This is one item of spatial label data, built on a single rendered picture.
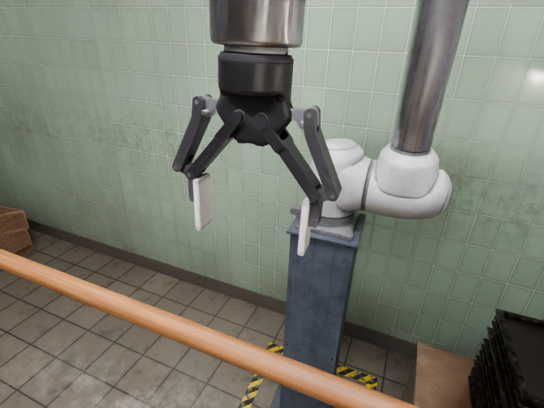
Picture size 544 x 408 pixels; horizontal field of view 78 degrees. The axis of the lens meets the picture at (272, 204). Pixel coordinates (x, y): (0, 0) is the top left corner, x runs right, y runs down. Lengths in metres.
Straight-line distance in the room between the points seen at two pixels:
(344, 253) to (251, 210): 0.92
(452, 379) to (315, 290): 0.51
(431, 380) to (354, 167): 0.73
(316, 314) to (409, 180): 0.57
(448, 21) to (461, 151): 0.78
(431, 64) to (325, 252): 0.58
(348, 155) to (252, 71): 0.67
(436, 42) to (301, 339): 1.02
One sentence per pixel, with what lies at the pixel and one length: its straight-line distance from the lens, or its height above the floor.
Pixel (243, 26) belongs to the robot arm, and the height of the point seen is 1.55.
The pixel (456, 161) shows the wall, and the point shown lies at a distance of 1.56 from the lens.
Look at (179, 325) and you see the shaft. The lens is 0.48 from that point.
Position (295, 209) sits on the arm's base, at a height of 1.03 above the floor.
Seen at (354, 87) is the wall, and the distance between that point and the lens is 1.52.
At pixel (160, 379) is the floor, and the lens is 1.96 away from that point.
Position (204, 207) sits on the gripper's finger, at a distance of 0.43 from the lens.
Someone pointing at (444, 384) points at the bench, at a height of 0.58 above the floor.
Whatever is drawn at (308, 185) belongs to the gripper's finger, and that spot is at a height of 1.40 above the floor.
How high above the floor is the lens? 1.54
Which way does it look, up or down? 27 degrees down
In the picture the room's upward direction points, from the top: 2 degrees clockwise
